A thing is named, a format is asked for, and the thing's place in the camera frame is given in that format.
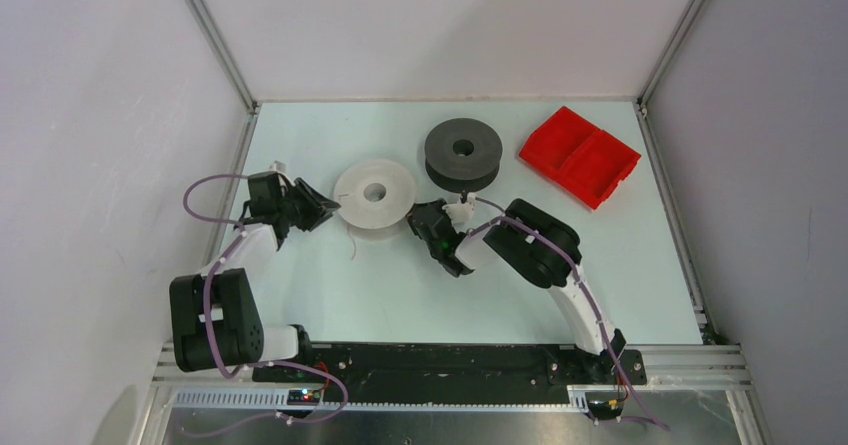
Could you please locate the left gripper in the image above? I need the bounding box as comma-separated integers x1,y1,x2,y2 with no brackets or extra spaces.
276,178,340,232

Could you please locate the white translucent spool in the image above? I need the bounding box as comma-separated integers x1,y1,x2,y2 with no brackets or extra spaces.
333,158,417,240

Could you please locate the dark grey spool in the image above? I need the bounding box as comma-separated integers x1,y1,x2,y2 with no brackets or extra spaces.
424,118,503,193

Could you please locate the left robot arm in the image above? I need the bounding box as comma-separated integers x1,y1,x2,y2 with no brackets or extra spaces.
169,170,341,382

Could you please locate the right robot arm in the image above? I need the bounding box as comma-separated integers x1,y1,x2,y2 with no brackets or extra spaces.
406,192,626,383

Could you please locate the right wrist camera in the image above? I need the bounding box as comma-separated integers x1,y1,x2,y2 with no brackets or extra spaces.
442,192,477,225

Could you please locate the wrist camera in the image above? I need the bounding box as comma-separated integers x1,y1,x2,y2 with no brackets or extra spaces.
442,192,477,225
268,160,293,189

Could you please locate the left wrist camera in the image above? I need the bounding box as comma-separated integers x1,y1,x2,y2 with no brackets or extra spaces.
268,160,293,189

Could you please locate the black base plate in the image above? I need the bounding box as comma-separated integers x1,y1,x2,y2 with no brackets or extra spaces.
252,342,647,407

